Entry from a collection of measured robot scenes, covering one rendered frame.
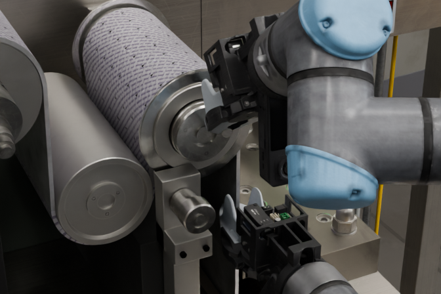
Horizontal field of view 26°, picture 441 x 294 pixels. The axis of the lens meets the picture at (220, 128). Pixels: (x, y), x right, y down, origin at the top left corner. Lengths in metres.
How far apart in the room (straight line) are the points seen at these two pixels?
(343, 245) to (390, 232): 1.85
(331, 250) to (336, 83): 0.54
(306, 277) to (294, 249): 0.04
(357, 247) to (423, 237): 0.91
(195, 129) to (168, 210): 0.10
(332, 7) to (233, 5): 0.71
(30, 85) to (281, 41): 0.32
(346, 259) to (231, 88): 0.43
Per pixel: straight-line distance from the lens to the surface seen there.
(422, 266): 2.29
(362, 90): 0.81
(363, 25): 0.80
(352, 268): 1.35
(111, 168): 1.13
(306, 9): 0.81
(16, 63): 1.04
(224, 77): 0.99
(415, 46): 3.92
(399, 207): 3.30
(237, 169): 1.22
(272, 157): 0.97
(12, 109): 1.00
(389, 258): 3.06
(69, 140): 1.17
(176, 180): 1.13
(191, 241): 1.14
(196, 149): 1.13
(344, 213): 1.33
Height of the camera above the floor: 1.80
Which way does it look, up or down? 29 degrees down
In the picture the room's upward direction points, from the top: straight up
